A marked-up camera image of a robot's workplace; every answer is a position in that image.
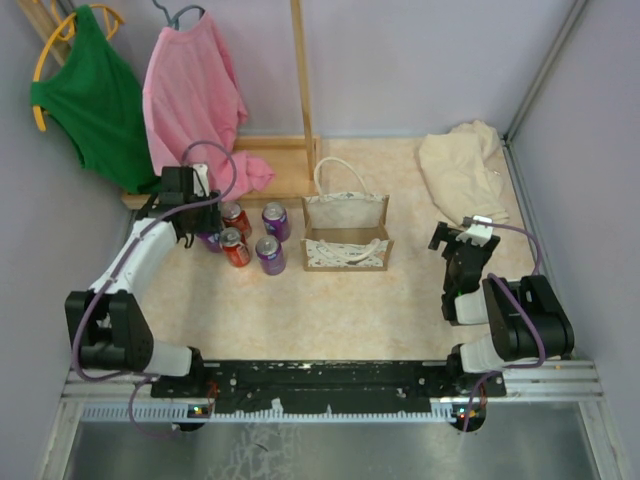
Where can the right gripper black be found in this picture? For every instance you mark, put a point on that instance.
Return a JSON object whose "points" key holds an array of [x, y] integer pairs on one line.
{"points": [[453, 237]]}

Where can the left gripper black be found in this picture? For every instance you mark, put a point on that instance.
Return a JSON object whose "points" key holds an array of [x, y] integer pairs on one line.
{"points": [[211, 221]]}

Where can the red can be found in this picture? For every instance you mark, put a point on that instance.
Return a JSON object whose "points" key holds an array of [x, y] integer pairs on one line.
{"points": [[233, 244], [234, 215]]}

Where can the purple soda can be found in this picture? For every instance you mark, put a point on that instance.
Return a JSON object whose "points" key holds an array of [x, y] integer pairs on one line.
{"points": [[275, 220]]}

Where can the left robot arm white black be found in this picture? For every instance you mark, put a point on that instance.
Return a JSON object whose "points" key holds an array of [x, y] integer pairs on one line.
{"points": [[108, 331]]}

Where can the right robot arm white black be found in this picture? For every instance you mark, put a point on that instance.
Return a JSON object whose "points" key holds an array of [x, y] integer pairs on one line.
{"points": [[527, 324]]}

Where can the canvas tote bag patterned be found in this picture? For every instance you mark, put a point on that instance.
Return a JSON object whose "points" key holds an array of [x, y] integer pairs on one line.
{"points": [[345, 231]]}

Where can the cream folded cloth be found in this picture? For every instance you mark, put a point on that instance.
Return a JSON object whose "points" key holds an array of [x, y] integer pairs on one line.
{"points": [[460, 183]]}

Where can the pink shirt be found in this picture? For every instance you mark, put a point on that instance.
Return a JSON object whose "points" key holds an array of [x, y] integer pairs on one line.
{"points": [[193, 108]]}

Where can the wooden clothes rack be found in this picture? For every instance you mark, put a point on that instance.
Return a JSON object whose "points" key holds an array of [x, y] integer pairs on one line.
{"points": [[293, 158]]}

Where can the green tank top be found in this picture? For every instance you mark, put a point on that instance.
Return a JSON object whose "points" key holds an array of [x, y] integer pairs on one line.
{"points": [[97, 101]]}

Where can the grey clothes hanger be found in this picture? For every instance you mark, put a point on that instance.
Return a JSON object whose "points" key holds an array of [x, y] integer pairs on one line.
{"points": [[173, 20]]}

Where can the yellow clothes hanger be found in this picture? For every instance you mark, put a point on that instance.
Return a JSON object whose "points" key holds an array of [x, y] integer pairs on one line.
{"points": [[64, 32]]}

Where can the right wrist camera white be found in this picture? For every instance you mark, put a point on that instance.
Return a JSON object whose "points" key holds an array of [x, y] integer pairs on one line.
{"points": [[478, 227]]}

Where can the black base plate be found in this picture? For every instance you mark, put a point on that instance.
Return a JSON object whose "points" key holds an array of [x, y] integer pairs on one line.
{"points": [[315, 387]]}

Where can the aluminium frame rail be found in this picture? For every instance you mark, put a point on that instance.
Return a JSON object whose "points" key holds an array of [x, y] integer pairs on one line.
{"points": [[127, 397]]}

